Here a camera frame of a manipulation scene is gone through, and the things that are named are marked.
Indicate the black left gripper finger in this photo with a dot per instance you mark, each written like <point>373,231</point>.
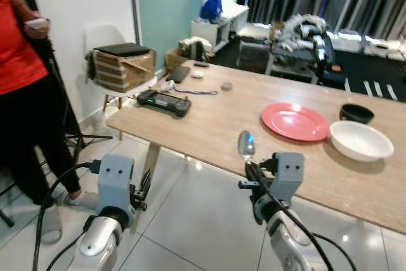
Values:
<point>139,181</point>
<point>148,179</point>

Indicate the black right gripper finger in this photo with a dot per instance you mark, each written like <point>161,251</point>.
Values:
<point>250,168</point>
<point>260,164</point>

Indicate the silver metal spoon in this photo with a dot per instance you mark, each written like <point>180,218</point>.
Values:
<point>246,144</point>

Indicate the white handheld device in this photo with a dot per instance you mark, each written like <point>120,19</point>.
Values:
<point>37,23</point>

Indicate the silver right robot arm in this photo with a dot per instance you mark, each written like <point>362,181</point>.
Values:
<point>288,242</point>

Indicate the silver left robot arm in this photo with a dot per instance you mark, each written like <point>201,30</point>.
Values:
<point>95,242</point>

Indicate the person's hand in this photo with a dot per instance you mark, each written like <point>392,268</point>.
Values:
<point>33,16</point>

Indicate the wooden table leg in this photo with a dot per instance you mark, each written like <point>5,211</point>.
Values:
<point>149,163</point>

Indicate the red plate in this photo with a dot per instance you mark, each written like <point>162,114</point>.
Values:
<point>295,122</point>

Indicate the black handheld controller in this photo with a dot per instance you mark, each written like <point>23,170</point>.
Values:
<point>163,103</point>

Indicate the small grey round object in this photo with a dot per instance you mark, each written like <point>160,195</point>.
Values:
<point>226,85</point>

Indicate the white bowl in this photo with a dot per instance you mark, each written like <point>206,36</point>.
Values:
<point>360,141</point>

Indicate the black tripod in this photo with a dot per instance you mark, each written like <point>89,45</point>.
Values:
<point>66,112</point>

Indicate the small white round object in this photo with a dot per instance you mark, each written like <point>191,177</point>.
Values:
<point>198,74</point>

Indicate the black phone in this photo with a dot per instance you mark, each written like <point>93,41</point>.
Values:
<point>178,74</point>

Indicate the taped cardboard box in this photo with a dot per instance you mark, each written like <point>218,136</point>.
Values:
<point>124,71</point>

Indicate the small black flat object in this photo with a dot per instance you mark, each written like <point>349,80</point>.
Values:
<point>201,64</point>

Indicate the silver robot parts pile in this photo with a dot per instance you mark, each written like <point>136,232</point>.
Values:
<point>304,46</point>

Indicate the black laptop case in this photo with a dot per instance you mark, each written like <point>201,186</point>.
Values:
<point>124,49</point>

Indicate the white shelf unit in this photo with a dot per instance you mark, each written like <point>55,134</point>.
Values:
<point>219,30</point>

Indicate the person in red shirt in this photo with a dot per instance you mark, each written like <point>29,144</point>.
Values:
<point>19,93</point>

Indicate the white chair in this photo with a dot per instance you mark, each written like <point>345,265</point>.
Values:
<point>104,35</point>

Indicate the white low cabinet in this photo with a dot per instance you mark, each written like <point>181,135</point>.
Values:
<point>374,42</point>

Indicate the blue bag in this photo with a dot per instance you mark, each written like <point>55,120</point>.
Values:
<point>211,6</point>

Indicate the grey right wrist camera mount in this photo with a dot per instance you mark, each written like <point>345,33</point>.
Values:
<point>288,176</point>

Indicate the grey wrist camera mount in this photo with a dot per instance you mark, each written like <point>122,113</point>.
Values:
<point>288,176</point>
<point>115,179</point>

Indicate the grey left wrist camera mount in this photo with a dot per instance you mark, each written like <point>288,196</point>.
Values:
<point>115,179</point>

